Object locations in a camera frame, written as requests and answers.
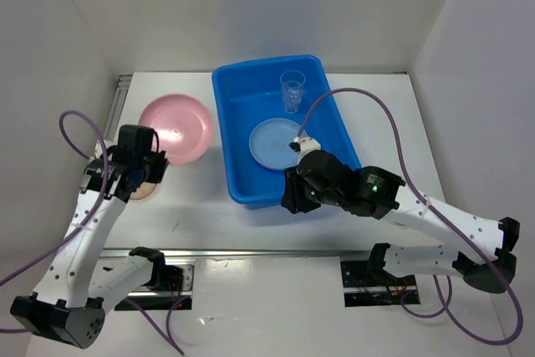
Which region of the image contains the pink round plate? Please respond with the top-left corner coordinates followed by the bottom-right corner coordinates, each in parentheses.
top-left (138, 94), bottom-right (215, 166)

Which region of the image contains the light blue round plate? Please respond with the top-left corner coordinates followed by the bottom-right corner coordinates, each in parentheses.
top-left (248, 118), bottom-right (300, 171)

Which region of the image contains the blue plastic bin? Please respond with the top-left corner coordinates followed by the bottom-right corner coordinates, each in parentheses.
top-left (211, 55), bottom-right (361, 209)

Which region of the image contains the clear plastic cup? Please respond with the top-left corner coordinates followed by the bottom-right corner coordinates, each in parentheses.
top-left (280, 69), bottom-right (306, 114)

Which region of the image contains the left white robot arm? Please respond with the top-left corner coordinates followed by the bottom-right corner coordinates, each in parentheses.
top-left (10, 125), bottom-right (168, 349)

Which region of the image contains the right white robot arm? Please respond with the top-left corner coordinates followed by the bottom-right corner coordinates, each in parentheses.
top-left (281, 150), bottom-right (519, 294)

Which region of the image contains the beige textured glass plate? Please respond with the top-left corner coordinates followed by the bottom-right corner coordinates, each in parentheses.
top-left (130, 182), bottom-right (158, 201)

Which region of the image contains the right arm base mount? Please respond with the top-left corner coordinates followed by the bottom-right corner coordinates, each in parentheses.
top-left (340, 260), bottom-right (420, 308)

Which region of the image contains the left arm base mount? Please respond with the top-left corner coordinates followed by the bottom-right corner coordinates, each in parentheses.
top-left (127, 259), bottom-right (195, 311)

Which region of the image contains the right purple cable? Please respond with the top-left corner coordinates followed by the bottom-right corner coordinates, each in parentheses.
top-left (294, 87), bottom-right (524, 345)

